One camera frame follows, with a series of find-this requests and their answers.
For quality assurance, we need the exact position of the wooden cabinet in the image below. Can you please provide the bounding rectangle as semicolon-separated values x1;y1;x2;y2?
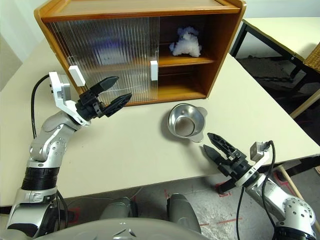
33;0;247;107

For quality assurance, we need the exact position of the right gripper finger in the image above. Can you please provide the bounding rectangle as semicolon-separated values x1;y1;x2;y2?
202;144;226;167
207;132;238;158

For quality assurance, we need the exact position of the white door handle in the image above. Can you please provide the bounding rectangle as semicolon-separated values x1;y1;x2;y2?
149;59;159;82
67;65;86;88

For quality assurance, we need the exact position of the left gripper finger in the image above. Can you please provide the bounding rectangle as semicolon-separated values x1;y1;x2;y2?
88;76;120;98
103;92;133;119

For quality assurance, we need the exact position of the grey robot torso cover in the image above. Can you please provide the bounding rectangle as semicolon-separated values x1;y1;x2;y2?
32;218;208;240

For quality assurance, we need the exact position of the grey robot left leg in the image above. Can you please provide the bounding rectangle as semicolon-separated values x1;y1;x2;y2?
99;196;139;221

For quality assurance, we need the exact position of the grey robot leg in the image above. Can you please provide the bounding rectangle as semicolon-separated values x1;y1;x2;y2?
166;192;202;234
99;196;139;221

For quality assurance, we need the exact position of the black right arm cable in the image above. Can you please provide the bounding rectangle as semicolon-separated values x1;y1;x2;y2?
235;140;277;240

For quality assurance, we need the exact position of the white plush snowman toy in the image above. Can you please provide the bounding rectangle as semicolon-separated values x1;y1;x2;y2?
169;26;204;59

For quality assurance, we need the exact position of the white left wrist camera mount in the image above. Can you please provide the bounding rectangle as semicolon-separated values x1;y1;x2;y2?
48;71;91;127

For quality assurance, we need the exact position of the beige table with black frame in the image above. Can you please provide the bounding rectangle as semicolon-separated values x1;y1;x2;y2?
229;16;320;120

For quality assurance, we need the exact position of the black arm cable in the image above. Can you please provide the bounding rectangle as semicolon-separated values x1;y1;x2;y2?
30;73;55;139
235;140;277;240

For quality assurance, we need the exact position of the black table foot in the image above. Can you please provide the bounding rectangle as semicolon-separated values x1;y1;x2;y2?
215;179;239;196
66;209;81;224

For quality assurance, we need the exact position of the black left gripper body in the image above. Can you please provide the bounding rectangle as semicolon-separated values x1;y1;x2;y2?
75;91;106;121

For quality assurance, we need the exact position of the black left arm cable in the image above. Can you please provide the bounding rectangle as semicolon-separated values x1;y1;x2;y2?
30;73;55;139

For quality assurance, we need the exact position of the steel bowl with handles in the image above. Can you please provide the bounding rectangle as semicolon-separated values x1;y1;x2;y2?
166;103;209;144

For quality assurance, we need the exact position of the ribbed clear sliding door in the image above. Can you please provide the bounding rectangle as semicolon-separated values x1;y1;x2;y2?
45;19;151;104
74;16;161;103

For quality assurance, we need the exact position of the wooden cabinet shelf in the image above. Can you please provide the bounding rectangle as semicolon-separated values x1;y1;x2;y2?
157;42;219;68

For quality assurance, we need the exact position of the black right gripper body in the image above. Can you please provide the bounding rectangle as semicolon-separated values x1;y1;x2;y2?
218;150;254;185

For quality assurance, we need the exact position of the grey robot right leg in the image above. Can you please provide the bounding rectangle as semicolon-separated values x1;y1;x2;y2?
166;192;202;234

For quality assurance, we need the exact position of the wooden stick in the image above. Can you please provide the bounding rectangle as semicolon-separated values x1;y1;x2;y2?
277;164;305;201

